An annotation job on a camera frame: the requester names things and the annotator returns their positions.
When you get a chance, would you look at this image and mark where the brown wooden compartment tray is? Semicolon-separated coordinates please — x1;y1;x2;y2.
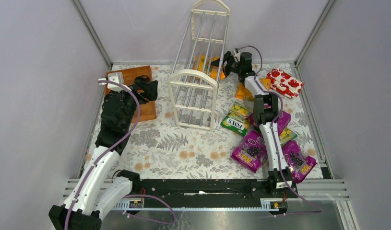
105;65;157;122

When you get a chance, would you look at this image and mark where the cream and metal shelf rack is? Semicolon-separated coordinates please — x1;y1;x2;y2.
166;0;230;131

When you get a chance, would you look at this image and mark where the orange candy bag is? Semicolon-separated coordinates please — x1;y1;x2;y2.
235;78;271;101
193;55;226;80

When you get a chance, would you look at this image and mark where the purple grape candy bag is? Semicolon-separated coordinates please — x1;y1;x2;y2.
248;111;291;135
231;130;268;173
282;140;317;184

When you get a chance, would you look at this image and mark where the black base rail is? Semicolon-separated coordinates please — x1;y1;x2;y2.
131;179;296;208

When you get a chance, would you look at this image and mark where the purple grape candy bag front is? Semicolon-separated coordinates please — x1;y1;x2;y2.
231;130;268;173

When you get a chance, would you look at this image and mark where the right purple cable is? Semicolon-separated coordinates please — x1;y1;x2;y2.
235;45;323;213

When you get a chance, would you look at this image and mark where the purple grape candy bag right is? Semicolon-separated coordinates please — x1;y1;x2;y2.
282;140;317;184

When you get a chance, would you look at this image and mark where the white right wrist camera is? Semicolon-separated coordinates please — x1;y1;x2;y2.
233;48;241;63

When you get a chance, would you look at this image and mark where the purple cable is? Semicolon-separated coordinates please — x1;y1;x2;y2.
63;79;142;230
235;45;323;213

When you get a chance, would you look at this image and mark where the purple grape candy bag upper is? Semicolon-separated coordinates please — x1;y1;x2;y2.
248;111;291;135

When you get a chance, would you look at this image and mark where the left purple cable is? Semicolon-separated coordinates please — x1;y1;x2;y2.
63;79;142;230

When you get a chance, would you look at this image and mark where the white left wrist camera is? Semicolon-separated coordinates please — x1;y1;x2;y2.
98;71;127;92

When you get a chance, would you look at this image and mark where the red white heart bag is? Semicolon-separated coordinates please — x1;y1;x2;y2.
266;69;305;99

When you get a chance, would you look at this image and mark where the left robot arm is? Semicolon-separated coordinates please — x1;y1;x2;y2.
48;75;158;230

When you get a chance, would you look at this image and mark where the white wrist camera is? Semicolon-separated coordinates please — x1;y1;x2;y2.
233;48;241;63
98;71;127;92

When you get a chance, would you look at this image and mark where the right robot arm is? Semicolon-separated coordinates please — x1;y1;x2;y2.
221;49;299;197

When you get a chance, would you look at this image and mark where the green Fox's candy bag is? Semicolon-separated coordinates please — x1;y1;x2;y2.
220;113;250;137

